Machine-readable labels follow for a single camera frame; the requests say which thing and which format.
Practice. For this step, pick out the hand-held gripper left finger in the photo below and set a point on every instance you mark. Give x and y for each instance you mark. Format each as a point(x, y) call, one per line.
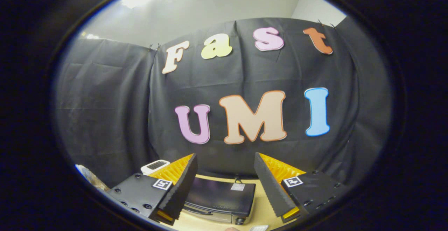
point(181, 189)

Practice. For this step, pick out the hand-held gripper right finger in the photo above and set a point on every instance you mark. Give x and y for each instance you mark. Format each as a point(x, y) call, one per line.
point(272, 189)

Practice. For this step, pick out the black toaster oven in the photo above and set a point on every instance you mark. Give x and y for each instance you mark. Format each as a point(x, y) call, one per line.
point(220, 196)

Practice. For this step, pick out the white rectangular tray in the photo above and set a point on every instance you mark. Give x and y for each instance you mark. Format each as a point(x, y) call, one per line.
point(259, 228)

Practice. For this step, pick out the white slotted plastic object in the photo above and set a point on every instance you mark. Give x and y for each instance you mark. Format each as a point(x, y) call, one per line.
point(144, 169)

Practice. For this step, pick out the crumpled plastic bag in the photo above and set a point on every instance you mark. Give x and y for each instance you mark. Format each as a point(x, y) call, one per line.
point(91, 178)

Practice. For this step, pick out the black backdrop cloth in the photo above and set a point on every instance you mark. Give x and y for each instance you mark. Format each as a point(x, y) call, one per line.
point(105, 101)

